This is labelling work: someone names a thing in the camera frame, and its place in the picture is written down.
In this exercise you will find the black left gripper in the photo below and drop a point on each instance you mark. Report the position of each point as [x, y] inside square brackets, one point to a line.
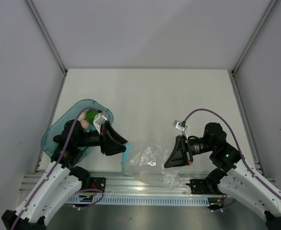
[109, 146]

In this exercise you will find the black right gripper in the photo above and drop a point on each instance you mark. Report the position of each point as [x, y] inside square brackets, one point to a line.
[188, 155]

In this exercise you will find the pink egg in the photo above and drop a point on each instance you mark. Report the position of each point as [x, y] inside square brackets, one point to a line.
[85, 124]

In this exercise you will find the green bell pepper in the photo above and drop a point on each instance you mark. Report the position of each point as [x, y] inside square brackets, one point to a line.
[90, 115]

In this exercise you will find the clear zip top bag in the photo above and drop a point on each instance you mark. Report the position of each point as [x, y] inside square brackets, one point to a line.
[142, 158]

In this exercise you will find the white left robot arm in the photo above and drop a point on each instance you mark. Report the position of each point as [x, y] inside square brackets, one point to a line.
[63, 177]

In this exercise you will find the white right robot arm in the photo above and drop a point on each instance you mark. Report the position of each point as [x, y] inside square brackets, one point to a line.
[235, 177]

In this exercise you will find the teal plastic tray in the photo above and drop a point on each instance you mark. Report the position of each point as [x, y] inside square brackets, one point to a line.
[47, 143]

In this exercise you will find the white garlic bulb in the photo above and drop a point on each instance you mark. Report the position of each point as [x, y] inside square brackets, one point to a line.
[82, 116]

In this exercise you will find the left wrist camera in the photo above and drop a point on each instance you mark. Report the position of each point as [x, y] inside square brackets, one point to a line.
[99, 119]

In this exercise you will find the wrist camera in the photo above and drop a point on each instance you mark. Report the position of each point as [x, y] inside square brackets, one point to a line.
[99, 119]
[182, 127]

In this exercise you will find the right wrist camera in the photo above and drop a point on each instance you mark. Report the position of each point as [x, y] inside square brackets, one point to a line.
[182, 127]

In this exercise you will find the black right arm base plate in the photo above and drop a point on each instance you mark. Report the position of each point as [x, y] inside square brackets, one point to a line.
[202, 187]

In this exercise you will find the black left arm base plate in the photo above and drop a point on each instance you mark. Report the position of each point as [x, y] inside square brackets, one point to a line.
[94, 183]

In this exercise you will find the aluminium table edge rail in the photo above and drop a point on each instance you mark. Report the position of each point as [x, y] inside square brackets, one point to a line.
[120, 184]

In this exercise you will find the white slotted cable duct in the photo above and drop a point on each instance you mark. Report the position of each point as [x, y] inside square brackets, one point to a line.
[185, 201]

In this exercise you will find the left aluminium frame post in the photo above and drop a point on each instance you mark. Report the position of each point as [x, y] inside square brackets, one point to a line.
[45, 34]

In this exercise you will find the aluminium frame post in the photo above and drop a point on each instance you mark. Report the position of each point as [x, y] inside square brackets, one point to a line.
[45, 34]
[269, 11]

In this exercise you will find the right aluminium frame post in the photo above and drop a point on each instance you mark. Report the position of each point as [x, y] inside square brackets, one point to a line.
[269, 11]

